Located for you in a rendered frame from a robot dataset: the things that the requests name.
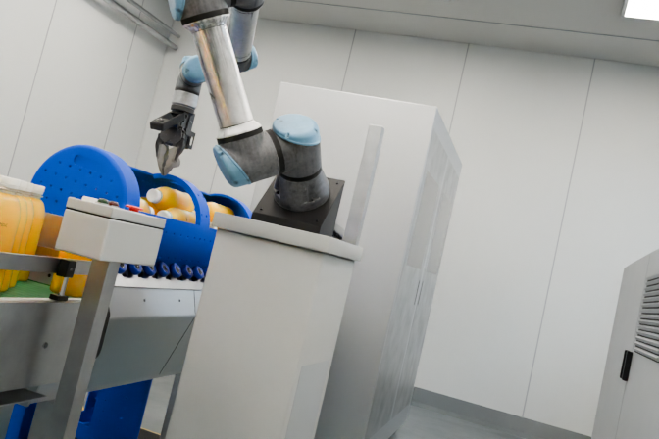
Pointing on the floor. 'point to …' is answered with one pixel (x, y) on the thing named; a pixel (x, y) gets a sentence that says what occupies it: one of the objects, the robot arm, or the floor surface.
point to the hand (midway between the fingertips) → (163, 170)
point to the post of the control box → (82, 350)
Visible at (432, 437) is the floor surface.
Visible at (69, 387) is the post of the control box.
